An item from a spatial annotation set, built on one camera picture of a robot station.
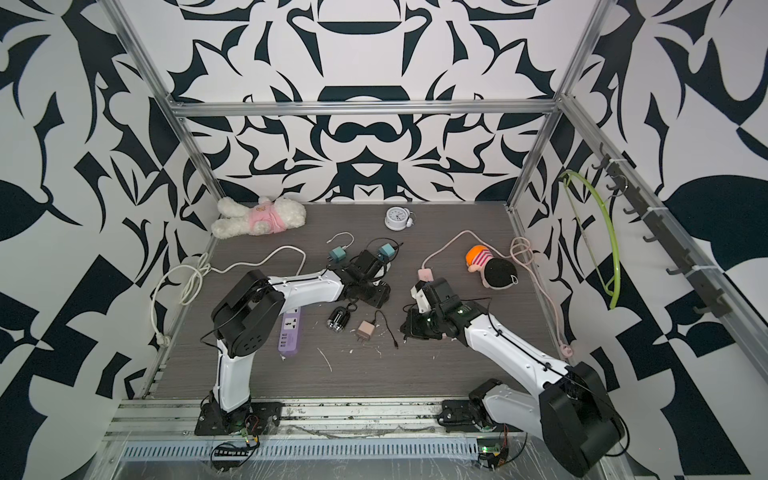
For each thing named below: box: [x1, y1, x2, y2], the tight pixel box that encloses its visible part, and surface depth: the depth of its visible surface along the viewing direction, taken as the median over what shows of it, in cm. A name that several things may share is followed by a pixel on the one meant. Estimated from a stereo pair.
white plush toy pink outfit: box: [211, 196, 307, 239], surface depth 107 cm
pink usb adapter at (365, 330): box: [357, 320, 375, 343], surface depth 89 cm
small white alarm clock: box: [384, 206, 416, 231], surface depth 114 cm
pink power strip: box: [418, 268, 434, 282], surface depth 101 cm
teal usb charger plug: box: [378, 243, 396, 261], surface depth 107 cm
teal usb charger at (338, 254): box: [329, 246, 347, 263], surface depth 105 cm
